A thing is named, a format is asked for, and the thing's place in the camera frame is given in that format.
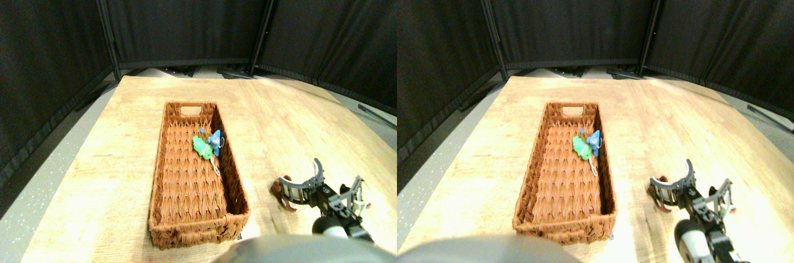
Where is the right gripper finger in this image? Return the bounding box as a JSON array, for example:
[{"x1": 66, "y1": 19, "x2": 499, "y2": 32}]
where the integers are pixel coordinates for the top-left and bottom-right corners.
[
  {"x1": 310, "y1": 158, "x2": 326, "y2": 190},
  {"x1": 277, "y1": 175, "x2": 313, "y2": 205},
  {"x1": 682, "y1": 158, "x2": 698, "y2": 192},
  {"x1": 649, "y1": 176, "x2": 685, "y2": 207}
]

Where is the small brown plush toy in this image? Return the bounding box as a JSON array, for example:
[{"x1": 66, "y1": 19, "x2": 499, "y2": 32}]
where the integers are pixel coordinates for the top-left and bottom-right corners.
[
  {"x1": 270, "y1": 176, "x2": 299, "y2": 214},
  {"x1": 648, "y1": 179, "x2": 675, "y2": 213}
]

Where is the green plush toy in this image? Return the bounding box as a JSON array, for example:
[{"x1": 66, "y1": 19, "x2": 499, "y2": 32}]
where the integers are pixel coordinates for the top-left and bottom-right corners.
[
  {"x1": 571, "y1": 136, "x2": 601, "y2": 177},
  {"x1": 192, "y1": 136, "x2": 221, "y2": 177}
]

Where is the brown wicker basket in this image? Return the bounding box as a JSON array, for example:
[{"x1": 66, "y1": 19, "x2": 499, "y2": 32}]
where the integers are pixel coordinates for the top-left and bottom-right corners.
[
  {"x1": 512, "y1": 102, "x2": 618, "y2": 246},
  {"x1": 149, "y1": 102, "x2": 251, "y2": 250}
]

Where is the curtain stand pole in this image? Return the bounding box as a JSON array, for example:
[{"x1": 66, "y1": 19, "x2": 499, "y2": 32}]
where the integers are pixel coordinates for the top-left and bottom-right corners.
[
  {"x1": 638, "y1": 0, "x2": 675, "y2": 78},
  {"x1": 250, "y1": 0, "x2": 288, "y2": 78},
  {"x1": 89, "y1": 0, "x2": 123, "y2": 81},
  {"x1": 471, "y1": 0, "x2": 511, "y2": 81}
]

